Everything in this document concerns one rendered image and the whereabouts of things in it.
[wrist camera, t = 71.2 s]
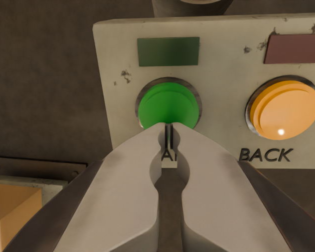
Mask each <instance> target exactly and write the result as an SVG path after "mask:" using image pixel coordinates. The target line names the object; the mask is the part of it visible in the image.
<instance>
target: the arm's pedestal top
mask: <svg viewBox="0 0 315 252"><path fill-rule="evenodd" d="M0 184H1V185H12V186H22V187H33V188H41V200H42V207H43V206H44V205H45V204H46V203H48V202H49V201H50V200H51V199H52V198H53V197H54V196H55V195H57V194H58V193H59V192H60V191H61V190H62V189H63V188H64V187H65V186H67V185H68V181H67V180H55V179H43V178H31V177H19V176H8V175H0Z"/></svg>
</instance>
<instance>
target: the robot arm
mask: <svg viewBox="0 0 315 252"><path fill-rule="evenodd" d="M168 139H169V143H170V149H171V150H173V151H174V152H175V153H176V155H177V176H178V177H179V178H180V179H181V180H182V182H183V183H184V185H185V188H184V190H183V191H182V193H181V213H180V229H181V239H182V248H183V251H184V252H315V218H314V217H312V216H311V215H310V214H309V213H308V212H307V211H306V210H304V209H303V208H302V207H301V206H300V205H299V204H297V203H296V202H295V201H294V200H293V199H291V198H290V197H289V196H288V195H287V194H286V193H284V192H283V191H282V190H281V189H280V188H278V187H277V186H276V185H275V184H274V183H272V182H271V181H270V180H269V179H268V178H267V177H265V176H264V175H263V174H262V173H261V172H259V171H258V170H257V169H256V168H255V167H254V166H252V165H251V164H250V163H249V162H248V161H246V160H243V161H239V160H238V159H236V158H235V157H234V156H233V155H232V154H231V153H230V152H228V151H227V150H226V149H224V148H223V147H222V146H220V145H219V144H218V143H216V142H214V141H213V140H211V139H209V138H208V137H206V136H204V135H202V134H200V133H198V132H196V131H195V130H193V129H191V128H189V127H187V126H185V125H183V124H182V123H180V122H173V123H165V122H159V123H157V124H155V125H153V126H151V127H149V128H148V129H146V130H144V131H142V132H140V133H139V134H137V135H135V136H133V137H132V138H130V139H128V140H127V141H125V142H123V143H122V144H121V145H119V146H118V147H117V148H115V149H114V150H113V151H112V152H110V153H109V154H108V155H107V156H106V157H105V158H104V159H103V160H95V161H94V162H92V163H91V164H90V165H89V166H88V167H87V168H86V169H85V170H83V171H82V172H81V173H80V174H79V175H78V176H77V177H76V178H74V179H73V180H72V181H71V182H70V183H69V184H68V185H67V186H65V187H64V188H63V189H62V190H61V191H60V192H59V193H58V194H56V195H55V196H54V197H53V198H52V199H51V200H50V201H49V202H47V203H46V204H45V205H44V206H43V207H42V208H41V209H40V210H39V211H38V212H37V213H36V214H35V215H34V216H33V217H32V218H31V219H30V220H29V221H28V222H27V223H26V224H25V225H24V226H23V227H22V228H21V229H20V230H19V232H18V233H17V234H16V235H15V236H14V237H13V239H12V240H11V241H10V242H9V243H8V245H7V246H6V247H5V248H4V250H3V251H2V252H157V249H158V242H159V228H160V215H159V193H158V191H157V189H156V188H155V187H154V185H155V183H156V181H157V180H158V179H159V177H160V176H161V175H162V161H161V155H162V153H163V152H164V151H165V150H167V149H168Z"/></svg>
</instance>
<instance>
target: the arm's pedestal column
mask: <svg viewBox="0 0 315 252"><path fill-rule="evenodd" d="M87 167H88V163H86V162H73V161H61V160H48V159H36V158H23V157H11V156H0V175H2V176H14V177H26V178H38V179H50V180H62V181H68V184H69V183H70V182H71V181H72V180H73V179H74V178H76V177H77V176H78V175H79V174H80V173H81V172H82V171H83V170H85V169H86V168H87Z"/></svg>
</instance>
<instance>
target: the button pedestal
mask: <svg viewBox="0 0 315 252"><path fill-rule="evenodd" d="M92 31H93V37H94V43H95V49H96V55H97V61H98V66H99V72H100V78H101V84H102V90H103V96H104V101H105V107H106V113H107V119H108V125H109V131H110V136H111V142H112V148H113V150H114V149H115V148H117V147H118V146H119V145H121V144H122V143H124V142H125V141H127V140H128V139H130V138H132V137H134V136H135V135H137V134H139V133H141V132H143V131H144V130H145V129H144V127H143V126H142V124H141V122H140V119H139V105H140V102H141V99H142V97H143V95H144V94H145V93H146V92H147V91H148V90H149V89H150V88H152V87H153V86H155V85H158V84H161V83H176V84H180V85H182V86H184V87H186V88H187V89H189V90H190V91H191V92H192V93H193V95H194V97H195V98H196V101H197V104H198V109H199V115H198V120H197V123H196V124H195V126H194V128H193V129H192V130H194V131H196V132H198V133H200V134H202V135H204V136H205V137H207V138H209V139H211V140H213V141H214V142H216V143H217V144H219V145H220V146H222V147H223V148H224V149H226V150H227V151H228V152H229V153H231V154H232V155H233V156H234V157H235V158H236V159H238V160H239V161H248V162H249V163H250V164H251V165H252V166H253V167H255V168H256V169H315V121H314V122H313V123H312V124H311V125H310V127H308V128H307V129H306V130H305V131H303V132H302V133H300V134H298V135H296V136H294V137H291V138H288V139H282V140H273V139H268V138H266V137H263V136H262V135H260V134H259V133H258V132H257V130H256V129H255V128H254V126H253V124H252V122H251V119H250V113H251V108H252V105H253V103H254V101H255V100H256V98H257V97H258V96H259V94H260V93H262V92H263V91H264V90H265V89H267V88H268V87H270V86H272V85H274V84H276V83H279V82H283V81H298V82H301V83H304V84H306V85H308V86H309V87H311V88H313V89H314V90H315V63H291V64H264V59H265V54H266V50H267V45H268V41H269V37H270V35H295V34H315V12H313V13H281V14H250V15H218V16H186V17H154V18H122V19H110V20H104V21H98V22H96V23H95V24H93V28H92ZM181 37H199V38H200V39H199V54H198V65H187V66H139V56H138V43H137V39H143V38H181ZM177 163H178V156H177V154H176V153H175V152H174V151H173V149H170V140H169V139H168V149H165V151H164V152H163V153H162V154H161V168H177Z"/></svg>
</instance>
